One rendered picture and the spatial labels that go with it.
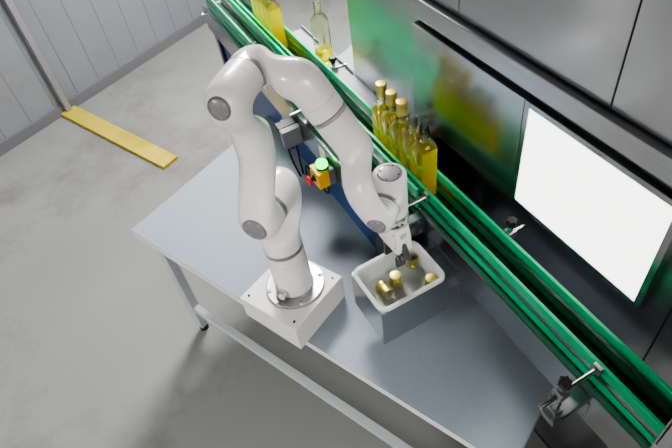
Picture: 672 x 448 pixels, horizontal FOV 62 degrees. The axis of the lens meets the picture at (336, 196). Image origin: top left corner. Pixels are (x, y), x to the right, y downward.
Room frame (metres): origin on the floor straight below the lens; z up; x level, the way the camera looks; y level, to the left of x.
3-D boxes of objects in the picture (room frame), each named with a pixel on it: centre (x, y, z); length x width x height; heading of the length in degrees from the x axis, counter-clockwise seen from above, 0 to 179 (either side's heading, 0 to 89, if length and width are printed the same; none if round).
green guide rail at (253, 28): (1.96, 0.09, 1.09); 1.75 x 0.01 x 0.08; 22
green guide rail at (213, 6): (1.93, 0.16, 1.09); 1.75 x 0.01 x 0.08; 22
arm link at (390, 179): (0.97, -0.13, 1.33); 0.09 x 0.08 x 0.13; 152
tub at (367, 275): (0.95, -0.14, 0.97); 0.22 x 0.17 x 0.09; 112
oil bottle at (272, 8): (2.24, 0.14, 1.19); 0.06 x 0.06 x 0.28; 22
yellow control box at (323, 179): (1.47, 0.03, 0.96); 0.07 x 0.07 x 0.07; 22
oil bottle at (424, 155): (1.22, -0.28, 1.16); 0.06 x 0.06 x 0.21; 23
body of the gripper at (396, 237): (0.97, -0.14, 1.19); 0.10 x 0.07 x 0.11; 24
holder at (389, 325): (0.96, -0.17, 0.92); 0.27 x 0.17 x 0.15; 112
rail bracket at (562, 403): (0.50, -0.43, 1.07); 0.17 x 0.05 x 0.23; 112
